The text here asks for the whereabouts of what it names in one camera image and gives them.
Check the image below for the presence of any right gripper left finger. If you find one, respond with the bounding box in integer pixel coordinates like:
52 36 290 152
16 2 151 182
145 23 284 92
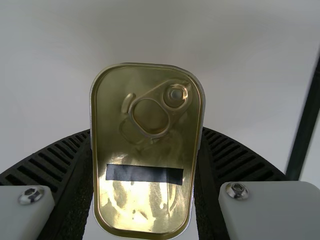
0 128 97 240

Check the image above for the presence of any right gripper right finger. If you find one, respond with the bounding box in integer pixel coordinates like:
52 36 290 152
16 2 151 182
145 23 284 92
193 126 320 240

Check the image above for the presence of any gold rectangular tin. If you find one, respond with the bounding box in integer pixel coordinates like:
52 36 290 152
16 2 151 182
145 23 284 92
87 62 206 237

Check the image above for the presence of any black strip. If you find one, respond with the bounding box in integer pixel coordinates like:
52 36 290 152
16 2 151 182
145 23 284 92
285 58 320 182

